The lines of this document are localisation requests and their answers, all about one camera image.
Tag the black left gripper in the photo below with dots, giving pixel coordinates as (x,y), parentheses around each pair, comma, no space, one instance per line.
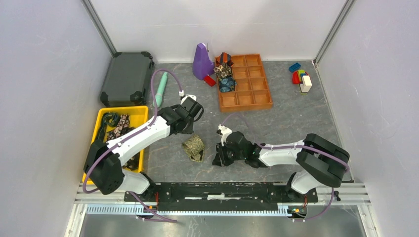
(188,130)

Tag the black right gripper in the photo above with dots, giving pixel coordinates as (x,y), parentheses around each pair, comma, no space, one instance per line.
(220,159)

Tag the olive green leaf-pattern tie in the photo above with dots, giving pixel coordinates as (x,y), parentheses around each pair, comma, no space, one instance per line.
(194,148)

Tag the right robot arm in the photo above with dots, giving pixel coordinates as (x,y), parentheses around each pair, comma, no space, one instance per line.
(322,162)

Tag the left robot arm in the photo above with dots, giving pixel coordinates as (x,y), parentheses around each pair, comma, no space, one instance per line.
(105,160)

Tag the mint green flashlight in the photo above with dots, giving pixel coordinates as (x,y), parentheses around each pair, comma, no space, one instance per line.
(160,91)

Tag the yellow plastic bin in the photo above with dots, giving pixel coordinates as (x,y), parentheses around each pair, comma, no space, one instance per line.
(138,116)

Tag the purple plastic object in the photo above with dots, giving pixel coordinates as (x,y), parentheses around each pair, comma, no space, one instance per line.
(202,64)

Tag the orange wooden compartment tray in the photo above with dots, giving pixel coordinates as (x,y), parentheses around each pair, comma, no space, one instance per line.
(251,91)

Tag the rolled blue paisley tie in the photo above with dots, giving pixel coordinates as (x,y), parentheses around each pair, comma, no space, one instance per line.
(227,84)

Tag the black pink-floral tie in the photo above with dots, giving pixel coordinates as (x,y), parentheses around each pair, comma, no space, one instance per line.
(122,128)

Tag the dark grey suitcase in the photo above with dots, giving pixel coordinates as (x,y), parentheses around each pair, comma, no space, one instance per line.
(127,81)

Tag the rolled brown floral tie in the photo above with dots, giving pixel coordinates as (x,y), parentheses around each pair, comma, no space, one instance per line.
(223,71)

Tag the dark brown-leaf tie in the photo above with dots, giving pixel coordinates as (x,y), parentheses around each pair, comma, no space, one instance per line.
(132,164)

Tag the dark green striped tie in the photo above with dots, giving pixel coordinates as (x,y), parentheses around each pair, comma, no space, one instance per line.
(108,119)

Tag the rolled orange navy tie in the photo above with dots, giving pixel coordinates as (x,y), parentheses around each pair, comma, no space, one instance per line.
(224,58)

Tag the red toy block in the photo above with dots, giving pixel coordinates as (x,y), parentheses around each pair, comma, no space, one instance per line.
(296,78)

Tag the white toy block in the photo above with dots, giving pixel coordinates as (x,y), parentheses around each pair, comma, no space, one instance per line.
(306,84)

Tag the green toy block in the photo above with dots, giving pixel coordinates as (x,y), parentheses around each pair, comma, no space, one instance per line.
(301,73)

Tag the blue toy brick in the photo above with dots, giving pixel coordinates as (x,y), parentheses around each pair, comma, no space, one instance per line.
(294,67)

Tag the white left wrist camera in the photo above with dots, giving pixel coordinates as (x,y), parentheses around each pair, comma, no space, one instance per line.
(184,96)

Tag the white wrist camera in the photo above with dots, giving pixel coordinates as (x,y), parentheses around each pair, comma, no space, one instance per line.
(224,132)
(184,96)

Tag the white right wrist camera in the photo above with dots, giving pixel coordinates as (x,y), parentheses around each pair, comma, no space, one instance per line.
(224,132)

